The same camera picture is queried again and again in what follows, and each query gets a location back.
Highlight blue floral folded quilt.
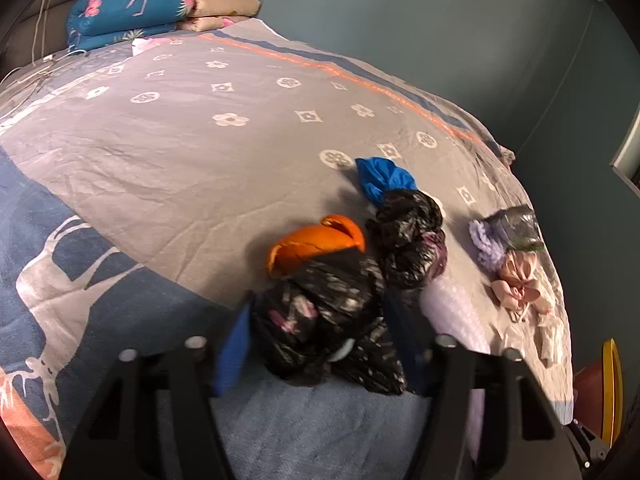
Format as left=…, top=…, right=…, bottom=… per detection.
left=66, top=0, right=203, bottom=52

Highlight pale lilac plastic bag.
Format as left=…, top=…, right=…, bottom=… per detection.
left=419, top=280, right=493, bottom=461

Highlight black floral garment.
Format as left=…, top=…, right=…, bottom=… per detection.
left=250, top=247, right=408, bottom=396

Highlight yellow frame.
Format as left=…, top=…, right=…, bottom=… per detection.
left=600, top=339, right=625, bottom=447

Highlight pink cloth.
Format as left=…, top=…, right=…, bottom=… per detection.
left=490, top=252, right=568, bottom=366

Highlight grey patterned bedspread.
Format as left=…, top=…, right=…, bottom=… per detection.
left=0, top=17, right=576, bottom=480

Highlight orange cloth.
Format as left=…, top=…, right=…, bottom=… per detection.
left=266, top=214, right=366, bottom=277

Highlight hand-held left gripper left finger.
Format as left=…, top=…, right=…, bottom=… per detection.
left=59, top=302, right=255, bottom=480

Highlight beige pillows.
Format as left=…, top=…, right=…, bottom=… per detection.
left=177, top=0, right=262, bottom=33

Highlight white window frame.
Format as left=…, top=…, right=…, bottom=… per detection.
left=609, top=105, right=640, bottom=197

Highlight black crumpled garment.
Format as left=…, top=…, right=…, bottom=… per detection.
left=367, top=190, right=447, bottom=290

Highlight blue cloth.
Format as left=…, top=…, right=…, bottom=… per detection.
left=355, top=156, right=418, bottom=207

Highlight reddish brown object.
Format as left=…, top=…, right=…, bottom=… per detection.
left=572, top=364, right=607, bottom=437

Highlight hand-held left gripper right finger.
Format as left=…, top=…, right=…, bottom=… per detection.
left=382, top=294, right=586, bottom=480

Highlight white paper scrap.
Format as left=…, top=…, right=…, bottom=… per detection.
left=131, top=37, right=172, bottom=57

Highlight white cable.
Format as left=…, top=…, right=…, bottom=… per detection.
left=29, top=0, right=58, bottom=70

